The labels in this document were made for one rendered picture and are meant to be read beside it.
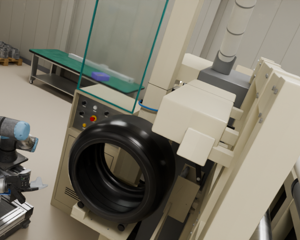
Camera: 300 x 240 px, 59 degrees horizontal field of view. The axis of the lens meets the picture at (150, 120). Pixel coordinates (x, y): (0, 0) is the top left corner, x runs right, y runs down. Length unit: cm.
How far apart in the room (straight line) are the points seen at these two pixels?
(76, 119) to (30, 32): 494
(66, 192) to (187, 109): 203
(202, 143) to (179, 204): 95
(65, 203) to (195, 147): 215
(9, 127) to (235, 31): 153
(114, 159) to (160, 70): 103
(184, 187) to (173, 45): 86
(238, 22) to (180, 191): 112
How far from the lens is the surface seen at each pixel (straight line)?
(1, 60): 680
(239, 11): 182
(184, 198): 175
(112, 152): 232
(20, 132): 175
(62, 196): 286
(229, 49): 200
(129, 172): 188
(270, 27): 500
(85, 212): 172
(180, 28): 158
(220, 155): 97
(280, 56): 499
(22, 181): 160
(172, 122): 98
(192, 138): 88
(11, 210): 264
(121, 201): 178
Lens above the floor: 204
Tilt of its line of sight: 21 degrees down
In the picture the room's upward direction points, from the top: 19 degrees clockwise
